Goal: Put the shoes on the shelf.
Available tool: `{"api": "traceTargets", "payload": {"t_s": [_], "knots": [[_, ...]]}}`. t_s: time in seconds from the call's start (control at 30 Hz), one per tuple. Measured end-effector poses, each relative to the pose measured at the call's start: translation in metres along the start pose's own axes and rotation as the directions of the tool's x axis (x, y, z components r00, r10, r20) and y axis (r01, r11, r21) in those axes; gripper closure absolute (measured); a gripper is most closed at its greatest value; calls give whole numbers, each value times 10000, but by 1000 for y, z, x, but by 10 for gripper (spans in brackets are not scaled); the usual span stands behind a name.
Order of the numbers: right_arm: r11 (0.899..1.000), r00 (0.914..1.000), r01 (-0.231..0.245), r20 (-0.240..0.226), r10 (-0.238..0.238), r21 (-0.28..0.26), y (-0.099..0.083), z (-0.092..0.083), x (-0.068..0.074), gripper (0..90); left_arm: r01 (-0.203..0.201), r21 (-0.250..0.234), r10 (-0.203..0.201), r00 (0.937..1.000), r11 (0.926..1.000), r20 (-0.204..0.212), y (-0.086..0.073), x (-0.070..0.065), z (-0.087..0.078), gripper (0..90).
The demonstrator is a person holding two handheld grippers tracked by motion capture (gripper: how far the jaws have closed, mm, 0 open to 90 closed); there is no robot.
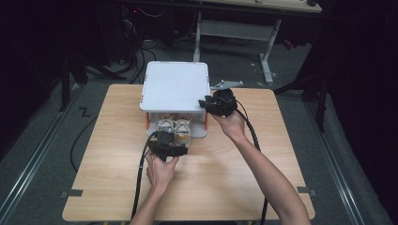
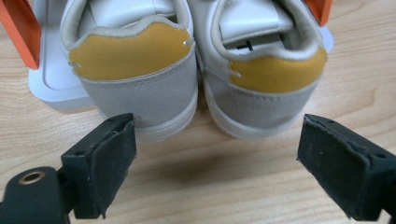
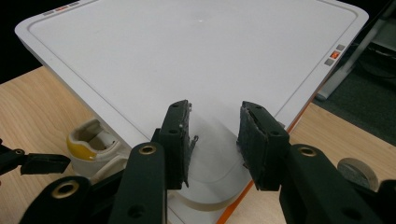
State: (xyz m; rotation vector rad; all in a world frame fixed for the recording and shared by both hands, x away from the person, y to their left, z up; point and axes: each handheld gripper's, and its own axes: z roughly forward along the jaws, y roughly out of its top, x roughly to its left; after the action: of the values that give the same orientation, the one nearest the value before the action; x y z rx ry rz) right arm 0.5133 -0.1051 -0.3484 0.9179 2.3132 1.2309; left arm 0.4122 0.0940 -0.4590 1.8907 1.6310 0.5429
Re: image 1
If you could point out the person's right hand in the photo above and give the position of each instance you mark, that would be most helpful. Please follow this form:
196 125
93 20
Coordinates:
233 126

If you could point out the black metal stand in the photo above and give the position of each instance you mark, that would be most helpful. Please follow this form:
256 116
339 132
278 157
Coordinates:
320 103
65 84

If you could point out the metal floor rail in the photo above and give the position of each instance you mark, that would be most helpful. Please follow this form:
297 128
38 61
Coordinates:
336 168
34 159

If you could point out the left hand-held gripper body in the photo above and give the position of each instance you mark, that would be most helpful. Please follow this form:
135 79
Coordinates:
162 145

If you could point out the wooden desk with white legs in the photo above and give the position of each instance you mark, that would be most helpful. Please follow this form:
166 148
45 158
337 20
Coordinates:
237 29

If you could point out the person's left hand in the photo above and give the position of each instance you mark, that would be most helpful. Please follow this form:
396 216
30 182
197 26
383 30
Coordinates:
161 172

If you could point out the white child sneaker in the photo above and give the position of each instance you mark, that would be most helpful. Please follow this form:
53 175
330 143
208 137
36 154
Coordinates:
182 131
165 124

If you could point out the white two-tier shoe rack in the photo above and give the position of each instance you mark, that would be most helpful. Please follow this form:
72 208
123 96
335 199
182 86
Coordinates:
175 86

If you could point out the small red object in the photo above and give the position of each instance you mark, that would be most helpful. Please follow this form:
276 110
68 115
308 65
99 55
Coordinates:
288 44

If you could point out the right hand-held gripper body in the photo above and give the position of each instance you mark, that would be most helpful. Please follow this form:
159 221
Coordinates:
223 101

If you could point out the grey tape strip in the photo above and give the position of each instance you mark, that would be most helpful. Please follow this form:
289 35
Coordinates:
306 190
72 193

